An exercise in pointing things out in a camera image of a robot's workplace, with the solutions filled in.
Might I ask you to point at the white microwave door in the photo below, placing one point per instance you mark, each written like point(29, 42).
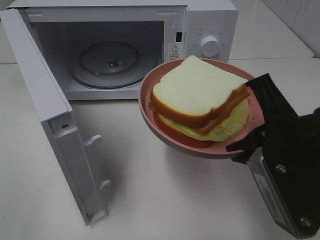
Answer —
point(57, 119)

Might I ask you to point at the white microwave oven body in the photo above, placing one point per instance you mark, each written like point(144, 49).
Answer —
point(172, 29)

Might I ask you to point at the upper white power knob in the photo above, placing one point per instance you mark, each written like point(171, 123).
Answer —
point(210, 46)

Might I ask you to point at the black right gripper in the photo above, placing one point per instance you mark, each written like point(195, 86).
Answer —
point(290, 143)

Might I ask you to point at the glass microwave turntable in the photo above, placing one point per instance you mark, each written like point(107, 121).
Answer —
point(110, 65)

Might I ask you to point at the white bread sandwich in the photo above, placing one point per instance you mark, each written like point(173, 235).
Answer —
point(197, 103)

